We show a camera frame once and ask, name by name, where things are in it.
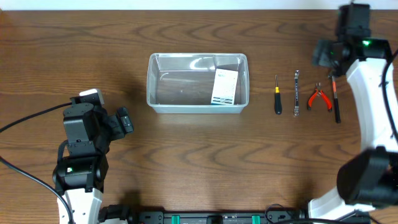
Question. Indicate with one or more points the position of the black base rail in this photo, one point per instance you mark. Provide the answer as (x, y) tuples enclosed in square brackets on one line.
[(273, 214)]

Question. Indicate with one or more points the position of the white blue cardboard box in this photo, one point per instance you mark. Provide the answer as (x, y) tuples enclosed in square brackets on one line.
[(224, 88)]

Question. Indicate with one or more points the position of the silver wrench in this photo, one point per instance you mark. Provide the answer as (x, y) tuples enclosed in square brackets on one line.
[(296, 79)]

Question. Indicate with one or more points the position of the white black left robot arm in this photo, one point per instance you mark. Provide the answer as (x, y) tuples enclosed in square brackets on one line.
[(81, 161)]

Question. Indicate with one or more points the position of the clear plastic container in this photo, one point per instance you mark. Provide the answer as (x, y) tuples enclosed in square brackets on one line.
[(183, 82)]

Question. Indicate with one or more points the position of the small black orange hammer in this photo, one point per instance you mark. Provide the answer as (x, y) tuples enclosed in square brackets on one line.
[(335, 98)]

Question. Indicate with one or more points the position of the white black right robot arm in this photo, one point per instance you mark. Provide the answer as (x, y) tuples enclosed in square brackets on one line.
[(368, 181)]

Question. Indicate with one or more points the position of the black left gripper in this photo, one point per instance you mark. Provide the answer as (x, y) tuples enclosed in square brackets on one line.
[(111, 121)]

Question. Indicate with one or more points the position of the black yellow screwdriver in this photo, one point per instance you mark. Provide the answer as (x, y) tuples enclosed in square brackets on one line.
[(277, 98)]

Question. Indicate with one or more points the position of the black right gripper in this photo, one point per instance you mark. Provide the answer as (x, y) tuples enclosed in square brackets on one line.
[(323, 53)]

